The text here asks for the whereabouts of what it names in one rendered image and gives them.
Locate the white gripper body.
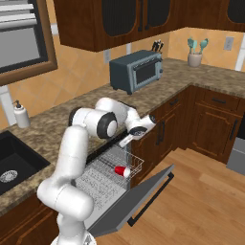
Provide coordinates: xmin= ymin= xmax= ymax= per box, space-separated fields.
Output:
xmin=118 ymin=133 xmax=135 ymax=148

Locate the red cup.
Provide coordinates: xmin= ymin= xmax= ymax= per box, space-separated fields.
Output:
xmin=114 ymin=165 xmax=131 ymax=179

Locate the dark wood base cupboard door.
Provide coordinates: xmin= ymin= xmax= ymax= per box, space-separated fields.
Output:
xmin=187 ymin=102 xmax=241 ymax=165
xmin=131 ymin=109 xmax=189 ymax=189

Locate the grey dishwasher door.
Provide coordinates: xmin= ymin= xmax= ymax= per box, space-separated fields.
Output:
xmin=85 ymin=164 xmax=176 ymax=239

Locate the narrow dark wood cupboard door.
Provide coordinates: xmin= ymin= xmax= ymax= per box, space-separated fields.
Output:
xmin=143 ymin=0 xmax=187 ymax=36

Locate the wide dark wood cupboard door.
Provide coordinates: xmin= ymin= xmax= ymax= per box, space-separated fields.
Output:
xmin=53 ymin=0 xmax=145 ymax=54

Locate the dark wood drawer front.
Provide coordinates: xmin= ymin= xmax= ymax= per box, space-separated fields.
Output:
xmin=194 ymin=88 xmax=242 ymax=112
xmin=149 ymin=90 xmax=189 ymax=122

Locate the grey toaster oven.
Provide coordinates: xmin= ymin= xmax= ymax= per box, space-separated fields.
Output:
xmin=108 ymin=49 xmax=165 ymax=96

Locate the black knife block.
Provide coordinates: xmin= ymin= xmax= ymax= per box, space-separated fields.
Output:
xmin=150 ymin=39 xmax=166 ymax=55

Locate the beige utensil pot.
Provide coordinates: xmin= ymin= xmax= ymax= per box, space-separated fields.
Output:
xmin=187 ymin=52 xmax=204 ymax=68

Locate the white soap dispenser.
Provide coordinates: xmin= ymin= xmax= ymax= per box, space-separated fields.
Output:
xmin=11 ymin=99 xmax=32 ymax=129

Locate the black sink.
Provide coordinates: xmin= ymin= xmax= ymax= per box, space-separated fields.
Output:
xmin=0 ymin=129 xmax=52 ymax=196

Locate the teal spatula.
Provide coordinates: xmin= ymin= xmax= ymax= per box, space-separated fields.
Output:
xmin=187 ymin=36 xmax=198 ymax=56

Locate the teal spoon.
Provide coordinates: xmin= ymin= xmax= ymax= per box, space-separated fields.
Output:
xmin=198 ymin=37 xmax=210 ymax=56

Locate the dark wood sink cupboard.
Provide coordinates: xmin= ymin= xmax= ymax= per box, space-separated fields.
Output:
xmin=0 ymin=192 xmax=62 ymax=245

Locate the wooden framed window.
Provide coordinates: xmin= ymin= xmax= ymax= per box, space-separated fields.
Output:
xmin=0 ymin=0 xmax=58 ymax=87

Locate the corner dark wood cupboard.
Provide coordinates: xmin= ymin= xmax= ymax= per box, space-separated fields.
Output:
xmin=183 ymin=0 xmax=245 ymax=33

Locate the black base cupboard handle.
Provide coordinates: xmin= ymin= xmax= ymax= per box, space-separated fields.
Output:
xmin=155 ymin=120 xmax=167 ymax=146
xmin=229 ymin=118 xmax=239 ymax=142

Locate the wire dishwasher rack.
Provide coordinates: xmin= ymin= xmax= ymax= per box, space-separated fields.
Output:
xmin=75 ymin=145 xmax=145 ymax=212

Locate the black dishwasher door handle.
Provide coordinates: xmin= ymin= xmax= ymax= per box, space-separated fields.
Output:
xmin=126 ymin=171 xmax=176 ymax=228

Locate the white wall outlet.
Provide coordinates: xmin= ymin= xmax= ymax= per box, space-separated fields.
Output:
xmin=223 ymin=35 xmax=235 ymax=52
xmin=103 ymin=50 xmax=112 ymax=64

